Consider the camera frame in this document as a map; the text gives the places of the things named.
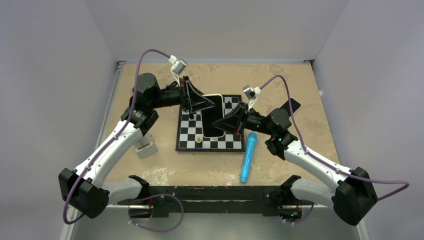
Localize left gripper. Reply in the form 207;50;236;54
149;75;215;113

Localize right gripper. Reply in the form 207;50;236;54
212;101;275;136

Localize black phone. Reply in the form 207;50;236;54
201;96;225;138

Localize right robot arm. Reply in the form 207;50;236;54
211;102;378;226

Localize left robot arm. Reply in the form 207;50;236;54
58;73;216;219

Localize phone in pink case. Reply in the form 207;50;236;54
280;98;302;117

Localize black chess piece top right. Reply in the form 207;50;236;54
225;101;232;109

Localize blue toy microphone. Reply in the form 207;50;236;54
240;132;258;184

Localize black white chessboard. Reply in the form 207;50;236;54
175;107;246;153

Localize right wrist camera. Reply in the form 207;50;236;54
242;85;262;111

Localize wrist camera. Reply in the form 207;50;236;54
242;85;262;111
168;55;188;86

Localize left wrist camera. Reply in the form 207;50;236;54
168;55;188;86

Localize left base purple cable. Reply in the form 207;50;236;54
128;193;185;233

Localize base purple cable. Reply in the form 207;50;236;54
283;202;316;226
128;193;185;233

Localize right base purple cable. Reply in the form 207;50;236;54
283;202;316;226

